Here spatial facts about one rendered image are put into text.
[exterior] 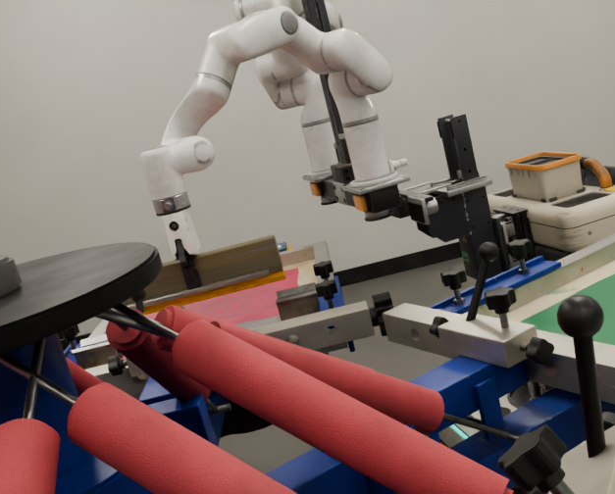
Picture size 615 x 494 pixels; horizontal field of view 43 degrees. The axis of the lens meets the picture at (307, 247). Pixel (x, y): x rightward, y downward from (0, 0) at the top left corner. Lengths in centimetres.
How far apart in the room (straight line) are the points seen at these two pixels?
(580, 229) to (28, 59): 403
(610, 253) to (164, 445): 118
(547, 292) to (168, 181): 78
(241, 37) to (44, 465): 125
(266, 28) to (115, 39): 365
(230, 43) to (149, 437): 123
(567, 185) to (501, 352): 148
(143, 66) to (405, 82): 172
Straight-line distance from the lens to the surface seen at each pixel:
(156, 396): 120
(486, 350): 100
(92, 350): 164
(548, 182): 239
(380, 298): 134
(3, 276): 73
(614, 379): 96
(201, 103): 173
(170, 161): 162
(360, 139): 197
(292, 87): 240
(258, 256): 165
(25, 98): 549
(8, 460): 57
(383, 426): 62
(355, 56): 187
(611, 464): 52
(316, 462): 91
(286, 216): 528
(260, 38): 171
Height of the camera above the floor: 144
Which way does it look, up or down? 12 degrees down
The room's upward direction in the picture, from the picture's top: 14 degrees counter-clockwise
